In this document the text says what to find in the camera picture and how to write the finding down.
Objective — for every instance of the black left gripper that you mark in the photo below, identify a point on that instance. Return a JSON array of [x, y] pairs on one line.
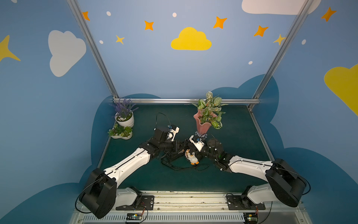
[[177, 145]]

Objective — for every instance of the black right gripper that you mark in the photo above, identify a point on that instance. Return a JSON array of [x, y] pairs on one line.
[[203, 150]]

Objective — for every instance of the grey plush penguin decoration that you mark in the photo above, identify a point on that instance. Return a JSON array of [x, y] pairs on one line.
[[191, 157]]

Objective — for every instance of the black bag with strap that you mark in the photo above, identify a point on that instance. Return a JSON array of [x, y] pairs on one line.
[[182, 146]]

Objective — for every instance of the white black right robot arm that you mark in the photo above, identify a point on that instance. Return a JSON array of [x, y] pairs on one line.
[[283, 183]]

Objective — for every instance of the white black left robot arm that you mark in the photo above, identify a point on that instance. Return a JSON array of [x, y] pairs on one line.
[[100, 194]]

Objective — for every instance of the pink vase with glass base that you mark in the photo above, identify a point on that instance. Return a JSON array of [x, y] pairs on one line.
[[202, 126]]

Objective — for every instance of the green leafy artificial plant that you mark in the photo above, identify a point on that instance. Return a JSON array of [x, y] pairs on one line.
[[210, 110]]

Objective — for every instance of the white dish green succulents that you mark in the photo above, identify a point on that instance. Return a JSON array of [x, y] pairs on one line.
[[120, 132]]

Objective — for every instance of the white pot lavender plant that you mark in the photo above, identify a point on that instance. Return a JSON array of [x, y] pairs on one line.
[[124, 109]]

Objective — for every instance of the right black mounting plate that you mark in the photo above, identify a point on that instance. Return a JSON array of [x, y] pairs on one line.
[[239, 202]]

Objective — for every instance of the black mounting plate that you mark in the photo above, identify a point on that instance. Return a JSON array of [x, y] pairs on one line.
[[139, 203], [239, 202]]

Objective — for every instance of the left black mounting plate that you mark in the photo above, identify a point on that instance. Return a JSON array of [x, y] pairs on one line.
[[139, 203]]

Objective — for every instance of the right small circuit board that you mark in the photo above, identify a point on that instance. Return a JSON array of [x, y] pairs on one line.
[[250, 218]]

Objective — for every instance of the small circuit board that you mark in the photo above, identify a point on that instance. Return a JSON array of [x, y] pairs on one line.
[[250, 218], [134, 217]]

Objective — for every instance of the left small circuit board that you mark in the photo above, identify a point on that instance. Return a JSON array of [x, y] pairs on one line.
[[134, 217]]

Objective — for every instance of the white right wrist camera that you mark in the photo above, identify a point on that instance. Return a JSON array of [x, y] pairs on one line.
[[198, 143]]

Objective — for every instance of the aluminium frame rear crossbar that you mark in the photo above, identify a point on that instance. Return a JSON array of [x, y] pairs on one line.
[[192, 101]]

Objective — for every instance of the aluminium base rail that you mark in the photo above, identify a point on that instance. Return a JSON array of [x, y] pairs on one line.
[[189, 207]]

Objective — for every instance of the aluminium frame post right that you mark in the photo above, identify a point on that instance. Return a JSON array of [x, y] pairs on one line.
[[292, 32]]

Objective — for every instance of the aluminium frame post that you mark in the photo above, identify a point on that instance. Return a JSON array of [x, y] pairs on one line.
[[292, 32], [77, 12]]

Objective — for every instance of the aluminium frame post left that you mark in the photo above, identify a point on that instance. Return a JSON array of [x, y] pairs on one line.
[[77, 12]]

